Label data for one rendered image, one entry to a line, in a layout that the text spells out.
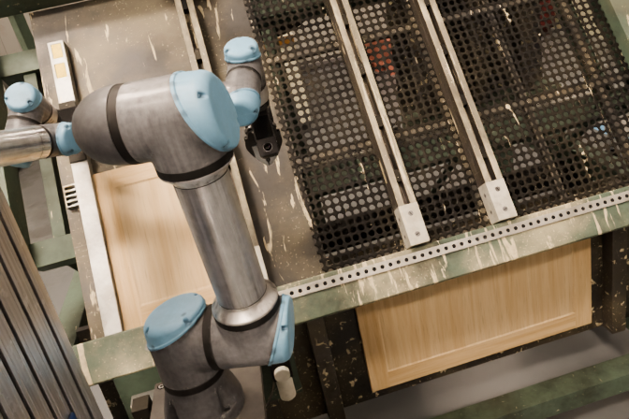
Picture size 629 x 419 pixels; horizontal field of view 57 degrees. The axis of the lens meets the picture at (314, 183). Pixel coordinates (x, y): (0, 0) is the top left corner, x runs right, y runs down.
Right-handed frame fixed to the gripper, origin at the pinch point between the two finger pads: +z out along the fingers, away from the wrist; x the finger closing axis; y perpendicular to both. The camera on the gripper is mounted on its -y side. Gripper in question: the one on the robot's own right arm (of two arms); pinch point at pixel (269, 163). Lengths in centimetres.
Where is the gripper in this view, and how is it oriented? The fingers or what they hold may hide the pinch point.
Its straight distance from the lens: 147.3
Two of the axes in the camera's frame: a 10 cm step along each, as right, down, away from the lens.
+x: -9.7, 2.3, -0.6
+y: -2.2, -7.4, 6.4
